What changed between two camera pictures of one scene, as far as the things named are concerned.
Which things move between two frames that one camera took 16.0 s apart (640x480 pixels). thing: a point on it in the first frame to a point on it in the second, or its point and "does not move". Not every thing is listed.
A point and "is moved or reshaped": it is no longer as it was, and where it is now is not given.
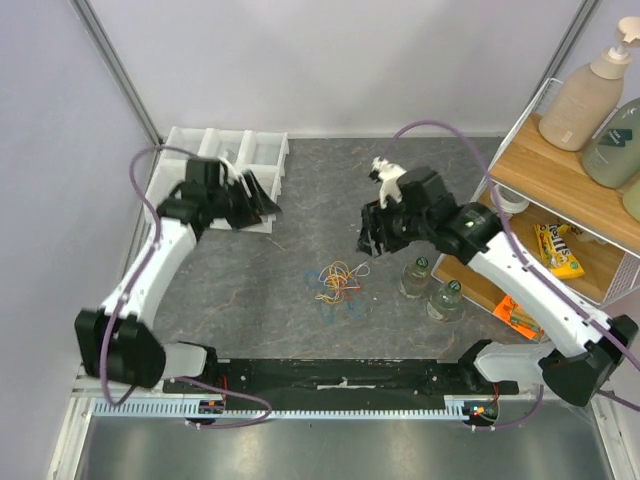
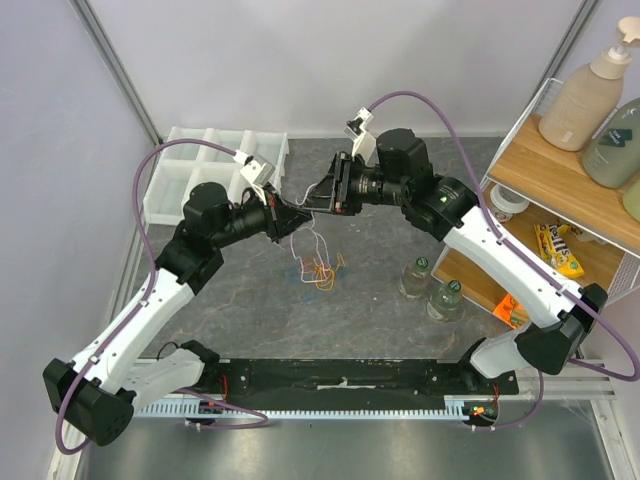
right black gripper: (382, 226) to (341, 183)
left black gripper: (255, 207) to (281, 220)
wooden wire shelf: (580, 233) does not move
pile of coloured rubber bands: (337, 277) is moved or reshaped
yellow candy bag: (554, 251) does not move
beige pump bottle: (586, 98) does not move
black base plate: (341, 383) does not move
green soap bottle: (613, 157) does not move
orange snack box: (515, 315) does not move
